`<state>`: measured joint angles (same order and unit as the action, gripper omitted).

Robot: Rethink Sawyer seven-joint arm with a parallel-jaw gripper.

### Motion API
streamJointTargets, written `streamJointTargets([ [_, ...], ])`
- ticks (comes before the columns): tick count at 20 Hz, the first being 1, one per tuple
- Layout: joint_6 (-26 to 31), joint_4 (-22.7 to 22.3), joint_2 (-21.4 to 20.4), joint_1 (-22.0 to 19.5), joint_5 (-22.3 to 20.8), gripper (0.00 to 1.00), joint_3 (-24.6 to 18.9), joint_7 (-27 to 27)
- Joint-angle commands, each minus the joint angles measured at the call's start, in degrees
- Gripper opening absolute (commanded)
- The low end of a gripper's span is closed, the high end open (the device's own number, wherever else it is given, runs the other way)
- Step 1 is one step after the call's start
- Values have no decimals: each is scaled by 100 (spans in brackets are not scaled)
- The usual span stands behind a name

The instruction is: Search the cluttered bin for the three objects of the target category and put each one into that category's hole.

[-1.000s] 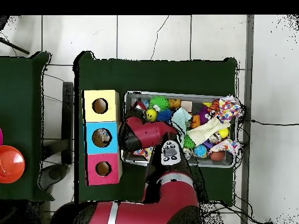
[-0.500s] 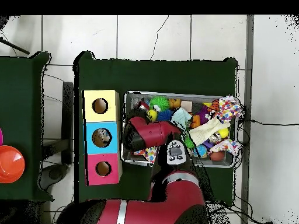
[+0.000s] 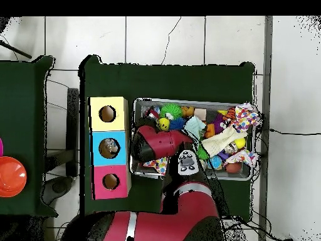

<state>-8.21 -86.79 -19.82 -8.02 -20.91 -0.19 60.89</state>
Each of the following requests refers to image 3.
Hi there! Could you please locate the red-brown ball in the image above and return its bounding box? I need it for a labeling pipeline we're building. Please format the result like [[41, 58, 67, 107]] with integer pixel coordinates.
[[225, 162, 243, 174]]

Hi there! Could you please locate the dark green side table cloth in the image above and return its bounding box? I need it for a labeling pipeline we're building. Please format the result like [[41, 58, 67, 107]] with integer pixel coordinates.
[[0, 55, 58, 218]]

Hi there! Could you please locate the wooden box with three holes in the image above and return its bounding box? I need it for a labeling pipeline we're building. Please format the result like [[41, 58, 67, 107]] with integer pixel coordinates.
[[89, 96, 130, 200]]

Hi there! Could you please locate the thin black floor cable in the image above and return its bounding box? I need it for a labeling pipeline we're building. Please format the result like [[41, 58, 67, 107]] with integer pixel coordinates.
[[161, 16, 182, 65]]

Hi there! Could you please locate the black floor stand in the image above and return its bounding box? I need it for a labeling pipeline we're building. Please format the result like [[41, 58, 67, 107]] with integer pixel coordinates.
[[42, 87, 80, 206]]

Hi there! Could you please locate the shallow clear mesh bin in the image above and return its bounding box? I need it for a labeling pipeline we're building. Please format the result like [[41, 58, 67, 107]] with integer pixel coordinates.
[[131, 97, 261, 181]]

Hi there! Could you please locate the dark green tablecloth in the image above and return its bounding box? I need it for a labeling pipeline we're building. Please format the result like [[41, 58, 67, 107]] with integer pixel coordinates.
[[79, 54, 256, 222]]

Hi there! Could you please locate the orange plate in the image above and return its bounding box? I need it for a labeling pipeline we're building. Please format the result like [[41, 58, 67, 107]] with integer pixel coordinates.
[[0, 156, 28, 198]]

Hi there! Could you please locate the green spiky ball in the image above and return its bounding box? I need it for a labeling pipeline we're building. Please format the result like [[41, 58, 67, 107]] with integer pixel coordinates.
[[197, 145, 210, 161]]

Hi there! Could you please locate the yellow ball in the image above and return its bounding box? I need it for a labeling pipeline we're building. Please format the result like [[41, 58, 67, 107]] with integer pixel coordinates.
[[157, 117, 171, 132]]

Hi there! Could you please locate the black tripod leg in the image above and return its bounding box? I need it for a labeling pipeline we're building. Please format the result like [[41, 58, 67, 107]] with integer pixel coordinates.
[[0, 40, 33, 60]]

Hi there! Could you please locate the mint green knit cloth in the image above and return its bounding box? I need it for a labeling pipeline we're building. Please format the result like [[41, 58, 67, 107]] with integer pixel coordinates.
[[184, 116, 206, 141]]

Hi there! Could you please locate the cream cloth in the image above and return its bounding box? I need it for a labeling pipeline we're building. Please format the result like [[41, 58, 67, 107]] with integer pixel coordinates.
[[200, 125, 249, 158]]

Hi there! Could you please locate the colourful polka-dot cloth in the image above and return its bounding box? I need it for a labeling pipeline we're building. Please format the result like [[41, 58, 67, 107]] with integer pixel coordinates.
[[142, 157, 169, 176]]

